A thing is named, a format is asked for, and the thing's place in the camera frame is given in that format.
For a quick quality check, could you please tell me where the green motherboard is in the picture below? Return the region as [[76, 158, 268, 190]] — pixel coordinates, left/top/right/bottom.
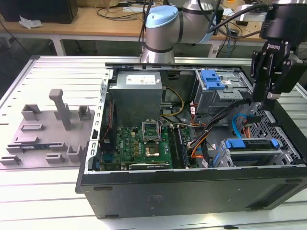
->
[[99, 126, 200, 171]]

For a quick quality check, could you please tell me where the black graphics card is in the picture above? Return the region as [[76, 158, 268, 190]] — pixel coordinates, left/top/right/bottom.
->
[[129, 162, 170, 171]]

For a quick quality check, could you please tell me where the yellow wire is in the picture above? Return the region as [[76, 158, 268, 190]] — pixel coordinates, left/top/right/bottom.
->
[[160, 86, 185, 118]]

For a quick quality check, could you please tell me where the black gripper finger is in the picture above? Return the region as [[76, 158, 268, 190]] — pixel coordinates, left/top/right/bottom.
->
[[251, 50, 274, 110], [262, 54, 303, 110]]

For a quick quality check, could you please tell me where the grey power supply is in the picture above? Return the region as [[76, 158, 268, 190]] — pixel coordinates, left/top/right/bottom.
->
[[109, 71, 164, 120]]

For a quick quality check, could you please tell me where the orange wire bundle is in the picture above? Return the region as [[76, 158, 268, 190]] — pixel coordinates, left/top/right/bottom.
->
[[188, 128, 212, 160]]

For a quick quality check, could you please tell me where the RAM stick on rack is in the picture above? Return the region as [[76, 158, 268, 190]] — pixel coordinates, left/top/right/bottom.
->
[[7, 143, 62, 150]]

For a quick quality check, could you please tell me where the grey optical drive cage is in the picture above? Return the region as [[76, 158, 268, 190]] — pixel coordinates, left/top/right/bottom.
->
[[193, 69, 255, 120]]

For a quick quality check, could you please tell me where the crumpled white paper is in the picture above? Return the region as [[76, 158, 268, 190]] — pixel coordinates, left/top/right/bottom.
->
[[19, 15, 44, 30]]

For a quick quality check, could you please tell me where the grey disk bay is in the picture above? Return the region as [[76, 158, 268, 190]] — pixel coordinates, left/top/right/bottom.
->
[[212, 138, 300, 168]]

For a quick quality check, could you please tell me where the black cable bundle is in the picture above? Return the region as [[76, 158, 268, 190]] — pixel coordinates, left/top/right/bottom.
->
[[203, 100, 252, 135]]

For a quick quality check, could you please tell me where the blue drive cage latch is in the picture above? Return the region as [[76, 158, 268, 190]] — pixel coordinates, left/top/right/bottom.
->
[[201, 69, 227, 91]]

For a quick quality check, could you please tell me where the flat silver device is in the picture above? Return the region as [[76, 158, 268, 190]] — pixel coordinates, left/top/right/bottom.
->
[[239, 9, 267, 22]]

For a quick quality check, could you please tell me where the metal socket cover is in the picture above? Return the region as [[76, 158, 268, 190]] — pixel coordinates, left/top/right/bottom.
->
[[142, 120, 161, 144]]

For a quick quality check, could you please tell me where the wooden desk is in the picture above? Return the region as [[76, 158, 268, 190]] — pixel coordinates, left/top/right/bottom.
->
[[0, 6, 307, 48]]

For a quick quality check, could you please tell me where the CPU socket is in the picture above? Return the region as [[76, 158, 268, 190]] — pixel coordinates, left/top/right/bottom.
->
[[143, 143, 164, 159]]

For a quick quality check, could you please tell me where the grey parts rack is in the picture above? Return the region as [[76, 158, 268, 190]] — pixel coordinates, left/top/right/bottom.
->
[[0, 88, 95, 170]]

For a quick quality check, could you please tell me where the hard disk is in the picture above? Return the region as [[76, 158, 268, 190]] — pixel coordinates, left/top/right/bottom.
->
[[213, 138, 280, 167]]

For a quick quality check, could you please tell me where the blue data wire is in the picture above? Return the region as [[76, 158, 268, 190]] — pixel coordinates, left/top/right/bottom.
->
[[231, 114, 262, 139]]

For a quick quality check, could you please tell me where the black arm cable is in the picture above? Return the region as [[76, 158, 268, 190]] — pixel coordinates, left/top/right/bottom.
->
[[208, 2, 273, 36]]

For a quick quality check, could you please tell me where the large black box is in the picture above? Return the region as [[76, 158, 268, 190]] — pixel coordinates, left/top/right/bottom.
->
[[0, 0, 79, 24]]

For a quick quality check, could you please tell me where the installed RAM stick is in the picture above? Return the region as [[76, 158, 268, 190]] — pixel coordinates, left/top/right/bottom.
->
[[177, 126, 188, 168]]

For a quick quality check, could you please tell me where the black PC case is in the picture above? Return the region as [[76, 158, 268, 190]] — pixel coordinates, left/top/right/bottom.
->
[[75, 58, 307, 220]]

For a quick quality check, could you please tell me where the orange power wire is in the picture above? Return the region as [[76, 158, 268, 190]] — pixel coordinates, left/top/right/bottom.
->
[[242, 121, 252, 139]]

